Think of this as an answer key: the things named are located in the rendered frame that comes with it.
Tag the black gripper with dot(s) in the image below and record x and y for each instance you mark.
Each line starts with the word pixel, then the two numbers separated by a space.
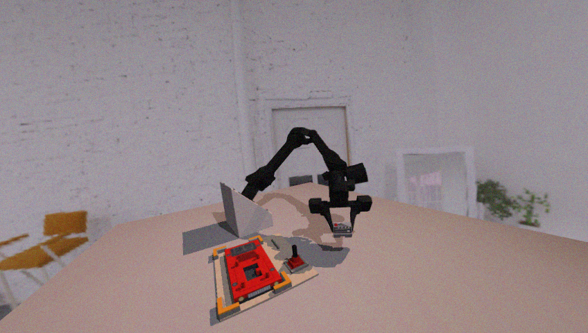
pixel 361 204

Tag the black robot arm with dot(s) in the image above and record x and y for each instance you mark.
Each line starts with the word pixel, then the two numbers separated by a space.
pixel 338 169

